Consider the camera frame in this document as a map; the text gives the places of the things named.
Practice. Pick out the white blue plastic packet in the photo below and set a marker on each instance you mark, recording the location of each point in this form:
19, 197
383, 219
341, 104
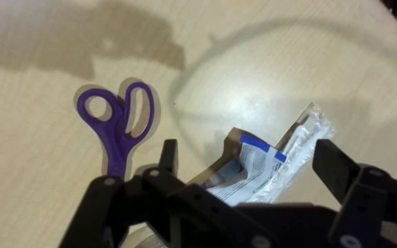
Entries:
249, 179

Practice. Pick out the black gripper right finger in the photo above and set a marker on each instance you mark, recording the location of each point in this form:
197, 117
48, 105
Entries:
369, 207

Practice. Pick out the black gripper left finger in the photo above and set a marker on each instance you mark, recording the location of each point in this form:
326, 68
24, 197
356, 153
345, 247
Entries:
130, 221

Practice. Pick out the clear plastic packet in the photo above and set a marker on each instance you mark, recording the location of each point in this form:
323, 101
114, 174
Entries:
304, 138

